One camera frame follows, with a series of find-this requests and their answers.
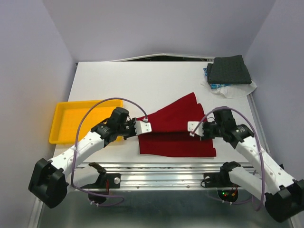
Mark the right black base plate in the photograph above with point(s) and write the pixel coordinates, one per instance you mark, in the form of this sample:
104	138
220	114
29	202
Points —
226	190

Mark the blue floral skirt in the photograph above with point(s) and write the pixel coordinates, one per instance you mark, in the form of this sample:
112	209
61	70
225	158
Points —
213	86

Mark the white paper sheet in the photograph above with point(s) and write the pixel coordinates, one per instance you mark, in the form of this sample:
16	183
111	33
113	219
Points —
231	91

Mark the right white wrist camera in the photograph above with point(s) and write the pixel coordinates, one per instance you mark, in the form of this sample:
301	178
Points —
195	128

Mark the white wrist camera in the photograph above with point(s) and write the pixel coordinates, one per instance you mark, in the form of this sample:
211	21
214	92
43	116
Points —
195	128
142	127

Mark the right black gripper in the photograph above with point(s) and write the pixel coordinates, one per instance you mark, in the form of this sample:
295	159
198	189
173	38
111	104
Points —
205	136

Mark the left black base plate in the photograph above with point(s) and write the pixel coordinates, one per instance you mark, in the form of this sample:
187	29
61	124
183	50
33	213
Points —
104	182

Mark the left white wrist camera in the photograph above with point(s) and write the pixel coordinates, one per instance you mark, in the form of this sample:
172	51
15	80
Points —
142	127

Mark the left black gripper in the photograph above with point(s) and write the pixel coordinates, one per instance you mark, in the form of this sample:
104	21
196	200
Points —
132	122

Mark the red skirt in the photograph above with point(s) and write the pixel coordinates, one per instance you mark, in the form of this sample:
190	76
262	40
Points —
170	136

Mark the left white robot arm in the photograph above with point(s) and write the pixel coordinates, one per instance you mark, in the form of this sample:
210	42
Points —
49	178

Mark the yellow plastic tray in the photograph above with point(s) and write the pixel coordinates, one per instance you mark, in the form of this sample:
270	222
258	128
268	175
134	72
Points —
68	115

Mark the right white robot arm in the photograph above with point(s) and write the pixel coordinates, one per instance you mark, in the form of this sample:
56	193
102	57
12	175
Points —
279	192

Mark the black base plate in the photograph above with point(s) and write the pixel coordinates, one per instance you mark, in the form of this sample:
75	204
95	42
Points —
226	190
104	182

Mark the dark grey dotted skirt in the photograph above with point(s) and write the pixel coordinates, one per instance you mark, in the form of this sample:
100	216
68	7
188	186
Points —
228	70

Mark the aluminium mounting rail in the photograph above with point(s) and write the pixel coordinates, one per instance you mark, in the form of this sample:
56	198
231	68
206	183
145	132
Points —
151	177

